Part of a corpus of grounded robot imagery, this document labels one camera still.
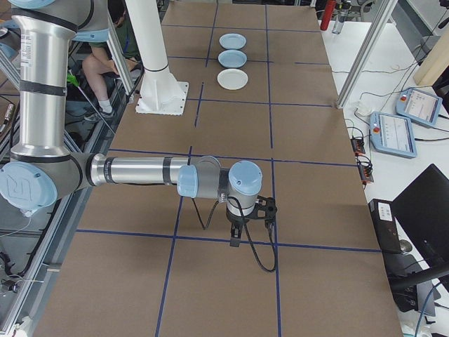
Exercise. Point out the clear bottle dark cap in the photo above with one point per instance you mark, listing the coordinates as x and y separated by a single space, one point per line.
339 19

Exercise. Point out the orange black adapter board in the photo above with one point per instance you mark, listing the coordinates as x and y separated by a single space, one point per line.
366 172
358 144

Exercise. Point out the black box computer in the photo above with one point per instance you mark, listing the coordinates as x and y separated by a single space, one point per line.
386 224

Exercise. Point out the green tipped stick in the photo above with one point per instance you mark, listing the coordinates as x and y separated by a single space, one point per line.
72 79

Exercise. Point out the cream white column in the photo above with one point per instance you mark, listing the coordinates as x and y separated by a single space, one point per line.
433 59

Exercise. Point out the light blue ceramic plate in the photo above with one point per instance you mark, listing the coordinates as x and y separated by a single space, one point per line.
232 58
233 41

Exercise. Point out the blue grey teach pendant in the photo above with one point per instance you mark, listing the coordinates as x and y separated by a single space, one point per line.
419 105
393 135

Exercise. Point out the silver round knob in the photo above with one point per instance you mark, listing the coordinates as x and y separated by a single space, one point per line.
405 245

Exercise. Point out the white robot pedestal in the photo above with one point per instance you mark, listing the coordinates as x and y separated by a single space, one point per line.
158 70

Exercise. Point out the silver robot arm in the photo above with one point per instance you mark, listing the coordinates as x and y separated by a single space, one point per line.
42 87

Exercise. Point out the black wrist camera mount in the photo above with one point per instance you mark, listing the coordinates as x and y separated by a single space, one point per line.
266 209

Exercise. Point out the aluminium frame post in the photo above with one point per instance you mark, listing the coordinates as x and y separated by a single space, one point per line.
365 52

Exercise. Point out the white ceramic plate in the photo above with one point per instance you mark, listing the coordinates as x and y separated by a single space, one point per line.
233 79

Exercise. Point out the metal bar frame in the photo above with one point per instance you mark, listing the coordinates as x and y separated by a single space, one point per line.
121 68

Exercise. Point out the black monitor stand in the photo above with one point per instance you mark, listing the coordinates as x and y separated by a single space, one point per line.
421 277

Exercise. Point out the red bottle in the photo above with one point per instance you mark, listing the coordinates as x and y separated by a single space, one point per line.
326 14

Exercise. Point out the person in green shirt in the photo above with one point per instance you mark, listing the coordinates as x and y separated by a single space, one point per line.
95 73

